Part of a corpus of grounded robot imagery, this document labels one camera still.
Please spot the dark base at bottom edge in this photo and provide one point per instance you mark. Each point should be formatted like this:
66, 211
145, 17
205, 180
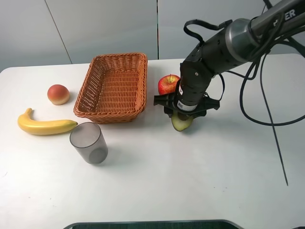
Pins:
172, 224

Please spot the round bread bun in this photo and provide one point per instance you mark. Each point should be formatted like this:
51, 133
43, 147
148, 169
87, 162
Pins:
58, 94

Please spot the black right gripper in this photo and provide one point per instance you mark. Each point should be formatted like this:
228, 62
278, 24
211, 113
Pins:
195, 79

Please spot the grey translucent plastic cup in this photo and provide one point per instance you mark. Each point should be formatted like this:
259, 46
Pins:
88, 140

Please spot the yellow banana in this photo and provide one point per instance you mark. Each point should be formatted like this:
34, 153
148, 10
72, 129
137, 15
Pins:
34, 127

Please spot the halved avocado with pit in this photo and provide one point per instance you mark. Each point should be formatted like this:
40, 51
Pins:
180, 121

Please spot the brown wicker basket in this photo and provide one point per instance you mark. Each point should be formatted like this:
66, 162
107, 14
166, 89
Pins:
114, 89

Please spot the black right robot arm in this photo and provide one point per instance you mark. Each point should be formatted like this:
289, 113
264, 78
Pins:
223, 47

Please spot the red apple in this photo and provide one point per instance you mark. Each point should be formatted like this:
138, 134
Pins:
167, 84

